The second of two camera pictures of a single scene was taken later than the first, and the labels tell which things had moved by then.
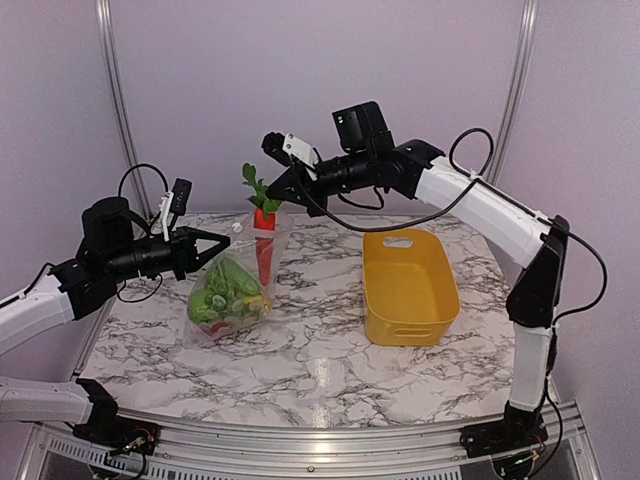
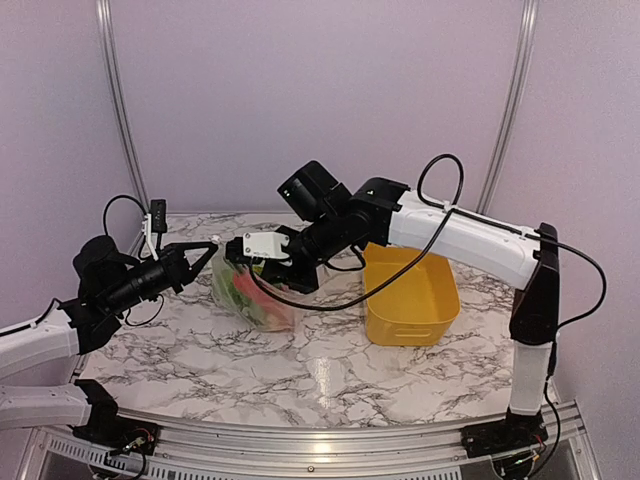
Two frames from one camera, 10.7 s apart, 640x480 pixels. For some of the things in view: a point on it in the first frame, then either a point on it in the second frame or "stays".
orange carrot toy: (264, 221) -> (278, 314)
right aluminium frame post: (517, 85) stays
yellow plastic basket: (410, 292) stays
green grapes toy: (217, 306) -> (236, 297)
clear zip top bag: (236, 286) -> (238, 293)
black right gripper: (292, 177) -> (274, 270)
